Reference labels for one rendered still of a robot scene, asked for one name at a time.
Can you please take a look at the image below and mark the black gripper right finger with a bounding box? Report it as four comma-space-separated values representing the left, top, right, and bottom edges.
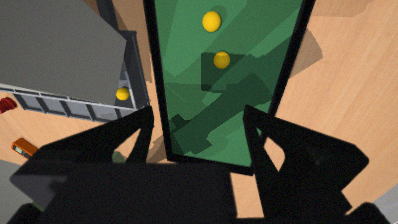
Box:
243, 105, 370, 217

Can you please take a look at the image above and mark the orange-brown flat block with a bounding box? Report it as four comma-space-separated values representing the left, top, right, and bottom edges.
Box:
11, 138, 38, 159

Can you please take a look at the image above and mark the yellow ball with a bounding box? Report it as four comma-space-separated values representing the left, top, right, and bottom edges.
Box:
213, 51, 230, 69
116, 88, 130, 100
202, 11, 221, 32

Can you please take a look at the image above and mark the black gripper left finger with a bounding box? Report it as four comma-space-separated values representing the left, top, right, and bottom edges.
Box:
28, 105, 154, 163

